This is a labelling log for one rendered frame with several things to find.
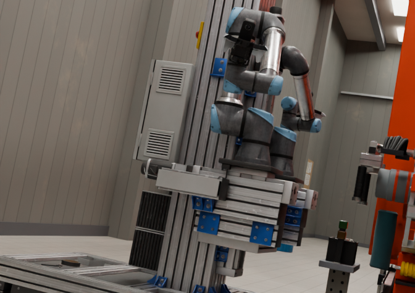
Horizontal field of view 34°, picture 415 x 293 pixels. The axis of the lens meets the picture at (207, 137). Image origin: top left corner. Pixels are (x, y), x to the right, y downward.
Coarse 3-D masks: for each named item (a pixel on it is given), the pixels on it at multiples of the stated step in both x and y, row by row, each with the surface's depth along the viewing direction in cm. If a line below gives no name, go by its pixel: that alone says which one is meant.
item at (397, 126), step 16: (400, 64) 336; (400, 80) 335; (400, 96) 334; (400, 112) 333; (400, 128) 332; (384, 160) 332; (400, 160) 330; (384, 208) 329; (400, 208) 327; (400, 224) 325; (400, 240) 324
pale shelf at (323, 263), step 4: (320, 260) 328; (324, 260) 332; (320, 264) 328; (324, 264) 327; (328, 264) 327; (332, 264) 326; (336, 264) 326; (340, 264) 326; (344, 264) 332; (356, 264) 351; (332, 268) 326; (336, 268) 325; (340, 268) 325; (344, 268) 324; (348, 268) 324; (352, 268) 323; (356, 268) 340; (348, 272) 324; (352, 272) 323
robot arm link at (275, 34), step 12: (264, 24) 277; (276, 24) 276; (264, 36) 276; (276, 36) 272; (276, 48) 266; (264, 60) 260; (276, 60) 261; (264, 72) 254; (276, 72) 256; (264, 84) 251; (276, 84) 251
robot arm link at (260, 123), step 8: (248, 112) 278; (256, 112) 276; (264, 112) 276; (248, 120) 275; (256, 120) 275; (264, 120) 275; (272, 120) 278; (240, 128) 276; (248, 128) 275; (256, 128) 275; (264, 128) 275; (240, 136) 279; (248, 136) 276; (256, 136) 275; (264, 136) 275
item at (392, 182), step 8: (384, 176) 288; (392, 176) 287; (400, 176) 286; (408, 176) 286; (376, 184) 289; (384, 184) 287; (392, 184) 286; (400, 184) 285; (408, 184) 284; (376, 192) 290; (384, 192) 288; (392, 192) 286; (400, 192) 285; (408, 192) 284; (392, 200) 290; (400, 200) 288; (408, 200) 286
